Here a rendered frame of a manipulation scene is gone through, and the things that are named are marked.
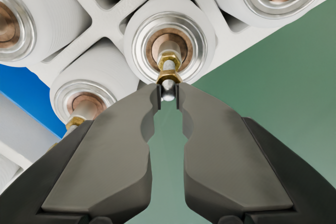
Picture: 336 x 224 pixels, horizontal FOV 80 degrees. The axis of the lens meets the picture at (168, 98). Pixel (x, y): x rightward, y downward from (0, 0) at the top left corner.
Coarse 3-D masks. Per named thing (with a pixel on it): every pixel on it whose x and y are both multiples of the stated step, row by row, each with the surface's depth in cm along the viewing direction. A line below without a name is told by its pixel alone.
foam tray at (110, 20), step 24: (96, 0) 25; (120, 0) 25; (144, 0) 25; (192, 0) 33; (96, 24) 26; (120, 24) 27; (216, 24) 26; (240, 24) 28; (72, 48) 28; (120, 48) 27; (216, 48) 27; (240, 48) 27; (48, 72) 29
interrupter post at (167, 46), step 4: (168, 40) 20; (160, 44) 20; (164, 44) 19; (168, 44) 19; (172, 44) 19; (176, 44) 19; (160, 48) 19; (164, 48) 18; (168, 48) 17; (172, 48) 18; (176, 48) 18; (160, 52) 17; (164, 52) 17; (176, 52) 17; (160, 56) 18; (180, 56) 18; (180, 60) 18; (180, 64) 18
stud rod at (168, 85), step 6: (168, 60) 17; (168, 66) 16; (174, 66) 16; (162, 84) 13; (168, 84) 13; (174, 84) 13; (162, 90) 12; (168, 90) 12; (174, 90) 13; (162, 96) 13; (168, 96) 13; (174, 96) 13
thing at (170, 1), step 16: (160, 0) 19; (176, 0) 19; (144, 16) 19; (192, 16) 19; (128, 32) 20; (208, 32) 20; (128, 48) 20; (208, 48) 20; (128, 64) 22; (208, 64) 21; (144, 80) 22; (192, 80) 22
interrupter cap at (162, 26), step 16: (160, 16) 18; (176, 16) 18; (144, 32) 19; (160, 32) 19; (176, 32) 19; (192, 32) 19; (144, 48) 20; (192, 48) 20; (144, 64) 21; (192, 64) 21
